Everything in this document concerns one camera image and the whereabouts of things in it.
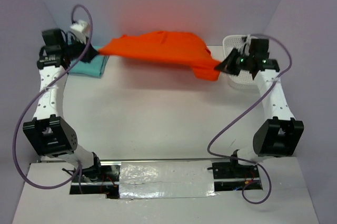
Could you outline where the white plastic basket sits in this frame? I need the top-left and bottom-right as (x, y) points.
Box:
(222, 35), (258, 92)

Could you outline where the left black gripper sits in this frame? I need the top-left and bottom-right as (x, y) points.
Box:
(61, 35), (98, 64)

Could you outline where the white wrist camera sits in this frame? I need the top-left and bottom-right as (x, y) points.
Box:
(70, 20), (91, 44)
(239, 34), (252, 55)

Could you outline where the silver foil tape sheet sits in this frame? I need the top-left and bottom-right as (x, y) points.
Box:
(119, 160), (215, 199)

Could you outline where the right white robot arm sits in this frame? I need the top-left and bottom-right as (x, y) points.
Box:
(216, 35), (304, 177)

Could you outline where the purple cable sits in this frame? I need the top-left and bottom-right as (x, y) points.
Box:
(207, 34), (293, 205)
(12, 4), (93, 193)

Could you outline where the orange t-shirt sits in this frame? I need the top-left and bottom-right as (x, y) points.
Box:
(98, 30), (220, 81)

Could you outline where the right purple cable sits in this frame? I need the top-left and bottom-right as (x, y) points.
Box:
(207, 34), (293, 205)

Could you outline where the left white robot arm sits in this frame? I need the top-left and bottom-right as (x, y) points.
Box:
(23, 27), (103, 181)

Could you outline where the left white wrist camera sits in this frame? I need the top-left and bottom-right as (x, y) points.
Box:
(70, 20), (91, 44)

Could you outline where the light turquoise t-shirt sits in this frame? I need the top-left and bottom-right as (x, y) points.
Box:
(68, 55), (109, 78)

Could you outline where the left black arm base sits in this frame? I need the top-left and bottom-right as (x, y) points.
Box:
(69, 163), (121, 199)

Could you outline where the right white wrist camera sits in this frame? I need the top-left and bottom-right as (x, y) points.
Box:
(239, 34), (252, 55)

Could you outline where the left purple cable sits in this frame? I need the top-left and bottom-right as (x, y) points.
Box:
(12, 4), (93, 193)

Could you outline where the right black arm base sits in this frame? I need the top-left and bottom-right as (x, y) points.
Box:
(207, 161), (262, 192)

